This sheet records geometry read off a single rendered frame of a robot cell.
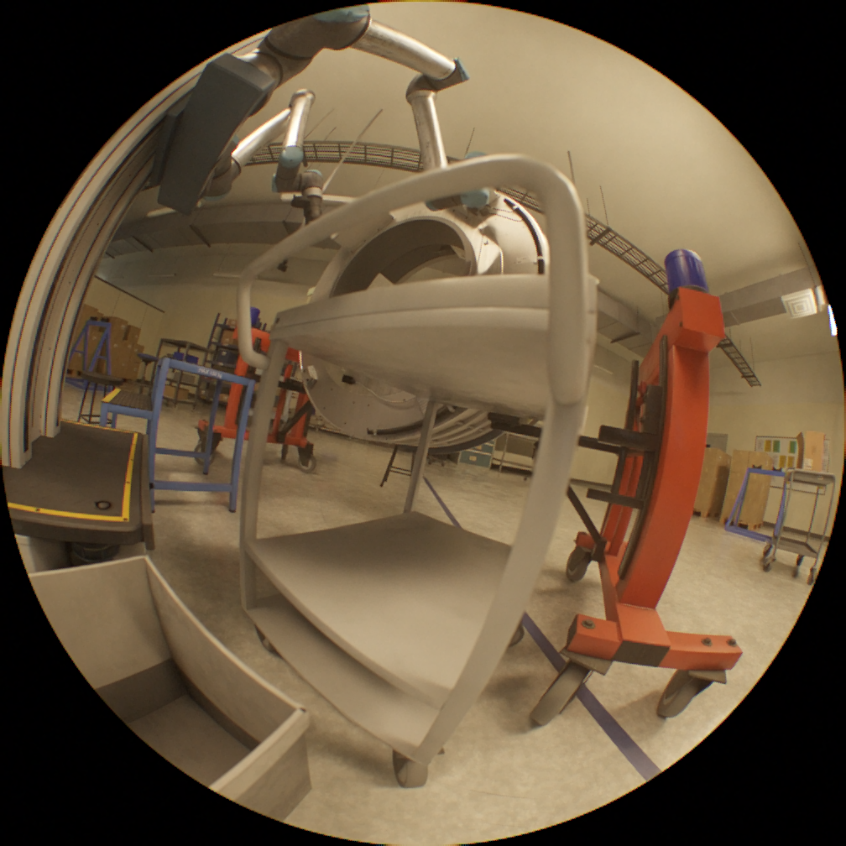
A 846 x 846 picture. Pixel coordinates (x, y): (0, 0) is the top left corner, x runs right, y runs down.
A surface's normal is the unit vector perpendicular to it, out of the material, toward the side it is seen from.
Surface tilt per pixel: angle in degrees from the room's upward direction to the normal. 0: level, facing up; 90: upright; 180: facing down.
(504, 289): 90
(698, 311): 90
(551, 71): 180
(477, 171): 139
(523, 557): 90
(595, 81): 180
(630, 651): 90
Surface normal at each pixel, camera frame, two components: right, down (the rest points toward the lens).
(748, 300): -0.97, -0.22
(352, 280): 0.71, 0.49
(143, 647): 0.94, 0.21
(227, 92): -0.22, 0.98
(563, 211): -0.56, 0.27
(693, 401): -0.51, -0.13
